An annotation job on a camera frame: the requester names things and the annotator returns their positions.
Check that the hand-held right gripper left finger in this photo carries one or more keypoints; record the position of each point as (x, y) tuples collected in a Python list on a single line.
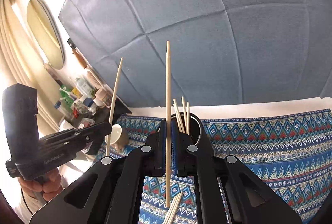
[(163, 143)]

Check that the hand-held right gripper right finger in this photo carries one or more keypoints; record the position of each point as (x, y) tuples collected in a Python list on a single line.
[(175, 146)]

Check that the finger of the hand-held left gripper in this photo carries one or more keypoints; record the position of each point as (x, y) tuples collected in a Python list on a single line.
[(93, 147), (90, 131)]

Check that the black cylindrical utensil holder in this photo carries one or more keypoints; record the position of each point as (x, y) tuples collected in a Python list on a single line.
[(193, 125)]

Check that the bunch of wooden chopsticks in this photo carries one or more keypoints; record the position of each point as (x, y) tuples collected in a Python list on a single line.
[(187, 117)]

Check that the single thin tapered chopstick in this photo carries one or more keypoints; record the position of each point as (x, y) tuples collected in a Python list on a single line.
[(115, 99)]

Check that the single thick wooden chopstick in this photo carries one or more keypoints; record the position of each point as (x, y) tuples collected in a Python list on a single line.
[(168, 83)]

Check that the person's left hand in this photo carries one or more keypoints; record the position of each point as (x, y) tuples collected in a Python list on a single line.
[(49, 185)]

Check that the clear box of red items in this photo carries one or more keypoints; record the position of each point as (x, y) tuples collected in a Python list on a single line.
[(84, 124)]

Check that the white container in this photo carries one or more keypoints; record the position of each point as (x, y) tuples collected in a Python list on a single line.
[(64, 126)]

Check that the beige cup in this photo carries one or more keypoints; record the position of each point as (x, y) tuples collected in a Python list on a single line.
[(122, 138)]

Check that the black side shelf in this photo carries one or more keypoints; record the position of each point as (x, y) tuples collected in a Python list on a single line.
[(120, 108)]

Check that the green packet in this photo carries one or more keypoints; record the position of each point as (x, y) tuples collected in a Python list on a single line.
[(68, 100)]

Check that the pink jar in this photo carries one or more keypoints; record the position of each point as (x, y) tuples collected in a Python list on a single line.
[(99, 94)]

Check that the white green bottle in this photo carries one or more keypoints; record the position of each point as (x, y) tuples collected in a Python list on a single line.
[(82, 86)]

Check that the wooden hanging brush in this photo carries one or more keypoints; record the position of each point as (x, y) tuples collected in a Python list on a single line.
[(80, 60)]

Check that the blue patterned tablecloth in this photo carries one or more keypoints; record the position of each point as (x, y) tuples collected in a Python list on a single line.
[(259, 141)]

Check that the oval mirror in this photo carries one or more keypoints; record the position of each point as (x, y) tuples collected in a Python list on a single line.
[(44, 31)]

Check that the grey-blue backdrop cloth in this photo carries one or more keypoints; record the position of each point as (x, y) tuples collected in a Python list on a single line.
[(207, 31)]

